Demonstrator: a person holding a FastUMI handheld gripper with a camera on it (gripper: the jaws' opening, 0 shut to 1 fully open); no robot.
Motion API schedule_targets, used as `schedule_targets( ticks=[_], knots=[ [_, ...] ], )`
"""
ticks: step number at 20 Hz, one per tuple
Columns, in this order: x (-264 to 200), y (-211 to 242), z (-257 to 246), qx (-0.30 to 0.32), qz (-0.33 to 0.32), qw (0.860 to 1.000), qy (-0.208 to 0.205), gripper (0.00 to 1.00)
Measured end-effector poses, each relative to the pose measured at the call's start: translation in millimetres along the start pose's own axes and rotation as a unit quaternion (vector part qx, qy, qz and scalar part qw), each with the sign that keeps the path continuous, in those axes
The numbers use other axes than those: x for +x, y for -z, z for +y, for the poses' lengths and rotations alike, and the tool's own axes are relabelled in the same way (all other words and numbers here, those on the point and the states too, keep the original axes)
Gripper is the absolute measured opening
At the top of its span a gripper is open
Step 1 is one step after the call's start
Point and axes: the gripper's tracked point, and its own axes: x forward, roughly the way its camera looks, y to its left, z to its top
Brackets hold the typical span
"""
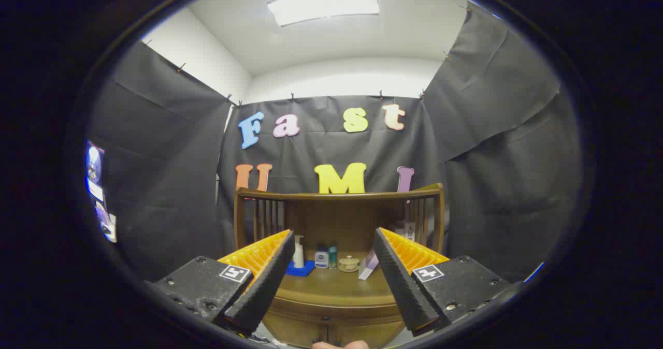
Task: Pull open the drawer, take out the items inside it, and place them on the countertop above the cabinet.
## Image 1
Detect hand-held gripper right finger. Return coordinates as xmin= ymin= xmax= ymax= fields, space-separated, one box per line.
xmin=373 ymin=227 xmax=518 ymax=338

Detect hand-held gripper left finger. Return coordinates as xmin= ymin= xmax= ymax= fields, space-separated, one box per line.
xmin=147 ymin=229 xmax=296 ymax=337

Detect wooden drawer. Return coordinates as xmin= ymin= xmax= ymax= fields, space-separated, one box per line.
xmin=265 ymin=298 xmax=407 ymax=331

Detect wooden countertop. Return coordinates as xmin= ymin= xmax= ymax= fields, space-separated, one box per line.
xmin=275 ymin=258 xmax=402 ymax=309

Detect wooden cabinet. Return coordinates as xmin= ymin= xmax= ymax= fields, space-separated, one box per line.
xmin=262 ymin=297 xmax=410 ymax=349

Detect blue folded cloth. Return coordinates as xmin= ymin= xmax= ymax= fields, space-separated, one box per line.
xmin=286 ymin=260 xmax=315 ymax=277

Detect purple and white book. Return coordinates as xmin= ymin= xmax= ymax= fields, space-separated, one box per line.
xmin=358 ymin=251 xmax=380 ymax=281

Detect ceiling light panel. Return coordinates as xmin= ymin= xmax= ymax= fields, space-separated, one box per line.
xmin=267 ymin=0 xmax=380 ymax=27

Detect wooden slatted shelf frame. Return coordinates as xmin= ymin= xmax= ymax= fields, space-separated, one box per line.
xmin=233 ymin=183 xmax=445 ymax=267

